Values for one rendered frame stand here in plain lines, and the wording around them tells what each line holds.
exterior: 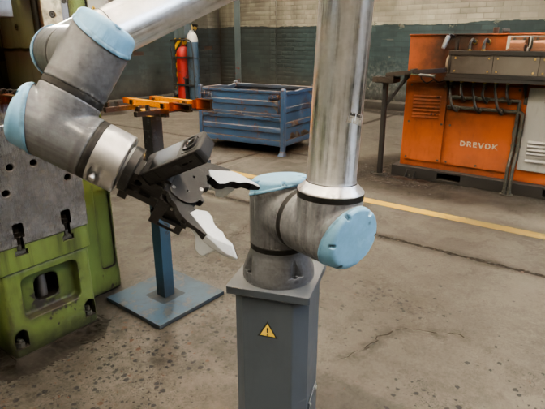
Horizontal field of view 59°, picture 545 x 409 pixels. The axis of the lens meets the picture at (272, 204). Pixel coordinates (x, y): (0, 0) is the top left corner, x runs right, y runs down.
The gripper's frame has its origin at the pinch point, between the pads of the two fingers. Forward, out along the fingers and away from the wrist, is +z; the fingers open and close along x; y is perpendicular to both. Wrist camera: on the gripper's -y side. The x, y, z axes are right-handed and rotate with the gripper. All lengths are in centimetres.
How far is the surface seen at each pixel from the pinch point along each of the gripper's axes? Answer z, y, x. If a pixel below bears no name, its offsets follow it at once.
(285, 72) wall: 99, 476, -820
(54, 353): -22, 154, -25
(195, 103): -18, 79, -114
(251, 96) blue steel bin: 27, 260, -390
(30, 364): -28, 153, -17
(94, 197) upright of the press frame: -39, 139, -91
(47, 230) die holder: -45, 122, -55
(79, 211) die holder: -39, 121, -69
